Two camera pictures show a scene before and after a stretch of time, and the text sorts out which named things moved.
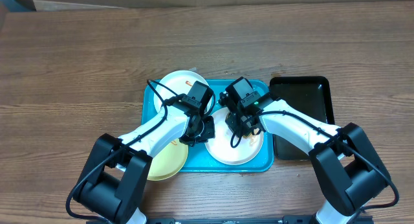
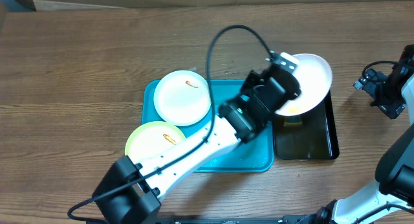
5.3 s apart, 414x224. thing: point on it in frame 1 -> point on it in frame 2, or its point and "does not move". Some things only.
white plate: (179, 82) does not move
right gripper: (238, 125) -> (374, 88)
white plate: (220, 146) -> (314, 77)
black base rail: (283, 219) does not move
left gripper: (209, 134) -> (253, 79)
